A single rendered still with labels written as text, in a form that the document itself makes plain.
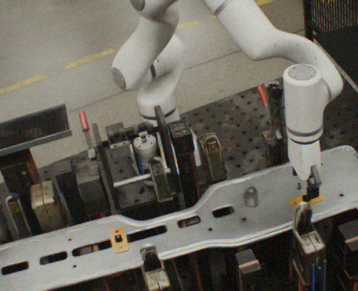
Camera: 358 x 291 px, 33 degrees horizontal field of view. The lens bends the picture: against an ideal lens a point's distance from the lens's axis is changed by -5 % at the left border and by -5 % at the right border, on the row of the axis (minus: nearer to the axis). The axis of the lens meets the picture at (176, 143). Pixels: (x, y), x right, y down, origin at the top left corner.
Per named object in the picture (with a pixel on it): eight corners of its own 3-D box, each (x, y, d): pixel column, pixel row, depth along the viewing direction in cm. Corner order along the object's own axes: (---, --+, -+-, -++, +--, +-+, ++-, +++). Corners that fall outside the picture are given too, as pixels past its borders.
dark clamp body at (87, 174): (106, 286, 181) (70, 191, 158) (98, 255, 191) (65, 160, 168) (140, 276, 182) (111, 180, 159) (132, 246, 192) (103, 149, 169)
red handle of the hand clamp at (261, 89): (273, 140, 163) (253, 86, 168) (271, 143, 165) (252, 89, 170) (287, 136, 164) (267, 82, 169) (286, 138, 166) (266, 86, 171)
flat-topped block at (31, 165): (39, 262, 192) (-10, 152, 164) (37, 244, 198) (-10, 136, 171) (68, 254, 193) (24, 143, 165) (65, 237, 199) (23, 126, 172)
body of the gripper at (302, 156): (281, 120, 144) (283, 158, 150) (298, 147, 136) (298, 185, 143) (310, 112, 144) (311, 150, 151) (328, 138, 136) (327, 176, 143)
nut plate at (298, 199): (293, 210, 152) (293, 206, 151) (288, 200, 155) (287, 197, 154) (324, 199, 153) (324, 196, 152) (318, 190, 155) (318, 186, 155)
